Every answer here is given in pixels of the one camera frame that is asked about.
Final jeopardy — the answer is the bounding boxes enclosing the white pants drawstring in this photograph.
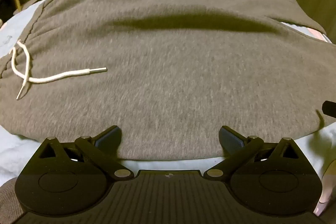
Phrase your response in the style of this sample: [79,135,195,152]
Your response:
[12,40,108,101]

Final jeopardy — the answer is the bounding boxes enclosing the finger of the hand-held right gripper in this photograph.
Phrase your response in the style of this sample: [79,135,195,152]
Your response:
[322,100,336,118]

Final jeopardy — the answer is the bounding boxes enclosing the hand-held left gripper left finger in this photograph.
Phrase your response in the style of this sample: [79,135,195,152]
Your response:
[34,125,134,180]

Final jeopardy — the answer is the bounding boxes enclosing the person's grey clothing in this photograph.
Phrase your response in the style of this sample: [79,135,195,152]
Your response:
[0,178,27,224]

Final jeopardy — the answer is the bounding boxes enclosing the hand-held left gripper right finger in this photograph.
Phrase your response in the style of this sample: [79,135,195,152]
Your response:
[206,125,307,180]

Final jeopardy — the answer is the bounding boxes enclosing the light blue printed bedsheet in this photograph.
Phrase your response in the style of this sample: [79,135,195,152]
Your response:
[0,0,336,216]

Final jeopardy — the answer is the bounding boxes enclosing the grey pants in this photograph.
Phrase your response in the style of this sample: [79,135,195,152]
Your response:
[0,0,327,160]

